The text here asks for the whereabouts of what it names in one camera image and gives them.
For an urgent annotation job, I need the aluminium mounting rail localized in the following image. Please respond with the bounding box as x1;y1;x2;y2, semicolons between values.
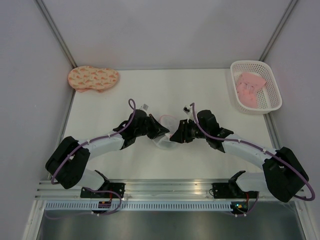
33;178;307;201

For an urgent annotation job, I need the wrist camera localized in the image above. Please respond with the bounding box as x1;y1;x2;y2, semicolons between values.
183;104;194;123
140;104;149;112

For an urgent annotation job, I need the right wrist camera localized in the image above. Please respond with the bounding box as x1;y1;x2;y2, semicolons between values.
183;104;194;123

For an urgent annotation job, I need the left aluminium frame post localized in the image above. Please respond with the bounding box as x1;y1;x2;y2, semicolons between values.
34;0;78;68

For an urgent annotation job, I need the right aluminium frame post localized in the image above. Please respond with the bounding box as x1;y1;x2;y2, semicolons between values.
259;0;300;62

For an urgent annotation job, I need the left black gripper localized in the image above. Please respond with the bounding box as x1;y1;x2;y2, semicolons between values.
135;114;170;140

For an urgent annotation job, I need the pink garment in basket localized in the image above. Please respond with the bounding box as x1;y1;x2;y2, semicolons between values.
236;72;266;109

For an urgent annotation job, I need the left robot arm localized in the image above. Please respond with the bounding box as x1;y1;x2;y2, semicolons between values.
45;110;170;198

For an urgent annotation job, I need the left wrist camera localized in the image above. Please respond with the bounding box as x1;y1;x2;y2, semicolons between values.
140;104;149;112

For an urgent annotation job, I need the aluminium frame post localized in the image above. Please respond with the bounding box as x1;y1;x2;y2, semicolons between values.
34;0;78;68
259;0;300;62

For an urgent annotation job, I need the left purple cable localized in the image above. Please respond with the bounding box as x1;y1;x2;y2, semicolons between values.
50;98;137;186

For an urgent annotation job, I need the white slotted cable duct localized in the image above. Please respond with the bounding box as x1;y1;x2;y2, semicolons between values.
45;200;232;212

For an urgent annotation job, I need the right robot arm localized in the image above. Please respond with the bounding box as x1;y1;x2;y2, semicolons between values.
170;110;309;203

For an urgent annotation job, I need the carrot print fabric pouch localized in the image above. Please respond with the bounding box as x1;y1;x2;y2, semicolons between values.
67;65;120;93

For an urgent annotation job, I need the white mesh laundry bag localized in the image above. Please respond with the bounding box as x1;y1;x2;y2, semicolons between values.
152;115;179;150

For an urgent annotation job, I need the white plastic basket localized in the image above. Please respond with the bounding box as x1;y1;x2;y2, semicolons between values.
227;60;283;115

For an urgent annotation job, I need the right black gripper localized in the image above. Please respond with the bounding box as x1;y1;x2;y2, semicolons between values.
169;118;209;144

